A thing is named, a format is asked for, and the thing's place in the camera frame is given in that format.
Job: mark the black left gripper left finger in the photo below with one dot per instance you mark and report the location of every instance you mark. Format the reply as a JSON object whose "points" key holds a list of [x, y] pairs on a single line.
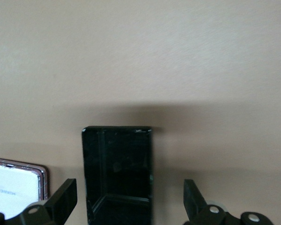
{"points": [[58, 206]]}

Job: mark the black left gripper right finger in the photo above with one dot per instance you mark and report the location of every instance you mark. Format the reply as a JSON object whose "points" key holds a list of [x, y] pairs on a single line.
{"points": [[196, 206]]}

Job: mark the pale lilac phone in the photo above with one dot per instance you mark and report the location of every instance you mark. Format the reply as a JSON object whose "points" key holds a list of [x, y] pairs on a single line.
{"points": [[14, 180]]}

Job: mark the black slab phone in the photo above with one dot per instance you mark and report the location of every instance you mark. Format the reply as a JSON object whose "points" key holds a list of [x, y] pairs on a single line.
{"points": [[117, 175]]}

